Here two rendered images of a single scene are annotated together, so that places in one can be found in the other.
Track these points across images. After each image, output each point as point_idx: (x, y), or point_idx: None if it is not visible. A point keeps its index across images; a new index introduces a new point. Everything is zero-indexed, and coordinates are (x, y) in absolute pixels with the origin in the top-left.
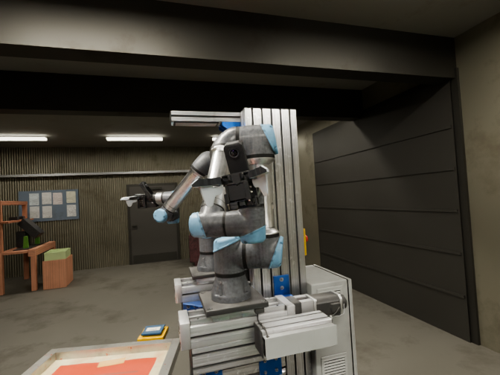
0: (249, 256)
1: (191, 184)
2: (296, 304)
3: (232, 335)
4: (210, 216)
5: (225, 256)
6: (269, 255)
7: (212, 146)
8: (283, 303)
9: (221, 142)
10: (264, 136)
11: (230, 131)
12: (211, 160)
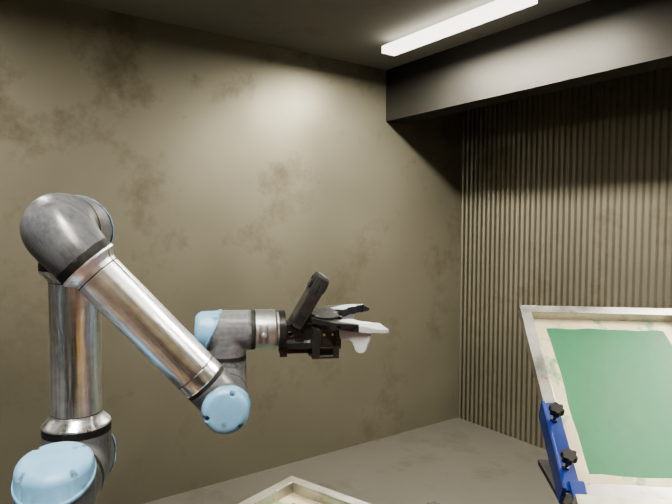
0: (105, 473)
1: (388, 330)
2: None
3: None
4: (242, 385)
5: (94, 494)
6: (113, 456)
7: (94, 243)
8: None
9: (104, 236)
10: (111, 228)
11: (89, 208)
12: (122, 279)
